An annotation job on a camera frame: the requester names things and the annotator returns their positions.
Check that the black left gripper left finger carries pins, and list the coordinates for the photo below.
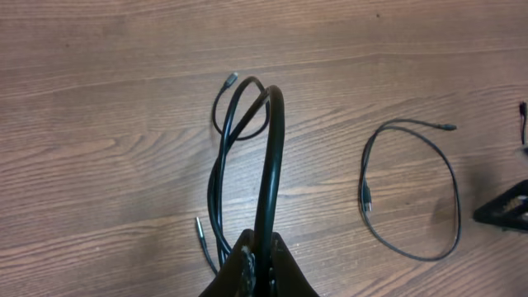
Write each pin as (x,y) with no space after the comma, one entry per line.
(236,278)

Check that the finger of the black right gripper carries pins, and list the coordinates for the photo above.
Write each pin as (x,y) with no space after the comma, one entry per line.
(507,211)

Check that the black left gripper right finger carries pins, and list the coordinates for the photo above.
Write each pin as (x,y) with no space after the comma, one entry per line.
(287,280)

